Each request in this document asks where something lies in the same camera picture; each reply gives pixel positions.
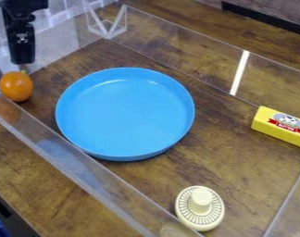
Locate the cream round toy knob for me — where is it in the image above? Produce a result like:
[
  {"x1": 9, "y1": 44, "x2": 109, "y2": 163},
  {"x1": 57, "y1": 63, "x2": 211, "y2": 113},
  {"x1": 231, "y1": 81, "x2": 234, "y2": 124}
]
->
[{"x1": 175, "y1": 185, "x2": 224, "y2": 231}]

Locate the clear acrylic front wall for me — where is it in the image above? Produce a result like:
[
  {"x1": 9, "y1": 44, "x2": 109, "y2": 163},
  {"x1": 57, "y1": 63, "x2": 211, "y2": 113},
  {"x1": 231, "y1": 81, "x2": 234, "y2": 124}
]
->
[{"x1": 0, "y1": 94, "x2": 203, "y2": 237}]

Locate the black bar on wall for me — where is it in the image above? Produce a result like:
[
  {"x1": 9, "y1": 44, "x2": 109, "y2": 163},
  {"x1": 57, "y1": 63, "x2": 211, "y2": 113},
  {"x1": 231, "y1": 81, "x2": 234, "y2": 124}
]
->
[{"x1": 220, "y1": 0, "x2": 300, "y2": 34}]

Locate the clear acrylic back wall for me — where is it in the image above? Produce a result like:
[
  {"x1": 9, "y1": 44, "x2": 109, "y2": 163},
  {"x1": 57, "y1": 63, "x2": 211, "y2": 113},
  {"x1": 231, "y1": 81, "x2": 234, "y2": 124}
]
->
[{"x1": 112, "y1": 6, "x2": 300, "y2": 117}]

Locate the blue round tray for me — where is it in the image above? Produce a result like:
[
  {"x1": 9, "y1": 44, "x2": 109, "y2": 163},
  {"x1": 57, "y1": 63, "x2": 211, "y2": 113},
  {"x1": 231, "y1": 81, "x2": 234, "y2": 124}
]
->
[{"x1": 55, "y1": 68, "x2": 194, "y2": 161}]

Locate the clear acrylic corner bracket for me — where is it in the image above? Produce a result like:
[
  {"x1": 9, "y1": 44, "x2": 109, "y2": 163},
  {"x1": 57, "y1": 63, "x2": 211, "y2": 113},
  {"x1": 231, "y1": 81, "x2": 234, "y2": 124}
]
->
[{"x1": 83, "y1": 0, "x2": 127, "y2": 40}]

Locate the orange ball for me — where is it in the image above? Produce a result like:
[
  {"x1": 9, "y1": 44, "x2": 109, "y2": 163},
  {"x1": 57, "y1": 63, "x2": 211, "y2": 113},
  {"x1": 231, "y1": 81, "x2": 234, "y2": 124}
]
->
[{"x1": 0, "y1": 71, "x2": 33, "y2": 102}]

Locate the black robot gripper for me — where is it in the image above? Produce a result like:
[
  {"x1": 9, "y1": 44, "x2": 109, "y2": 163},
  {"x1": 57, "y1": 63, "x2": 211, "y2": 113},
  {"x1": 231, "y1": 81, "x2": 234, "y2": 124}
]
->
[{"x1": 0, "y1": 0, "x2": 48, "y2": 65}]

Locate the clear acrylic wall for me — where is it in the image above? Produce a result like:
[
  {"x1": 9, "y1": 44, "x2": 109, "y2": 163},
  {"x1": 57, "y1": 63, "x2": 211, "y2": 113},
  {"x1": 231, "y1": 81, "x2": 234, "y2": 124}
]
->
[
  {"x1": 112, "y1": 6, "x2": 300, "y2": 117},
  {"x1": 0, "y1": 94, "x2": 203, "y2": 237}
]

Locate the yellow butter box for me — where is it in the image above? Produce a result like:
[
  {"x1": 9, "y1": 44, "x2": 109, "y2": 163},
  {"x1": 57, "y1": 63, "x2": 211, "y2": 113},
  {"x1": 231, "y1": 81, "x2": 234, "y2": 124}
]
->
[{"x1": 251, "y1": 106, "x2": 300, "y2": 146}]

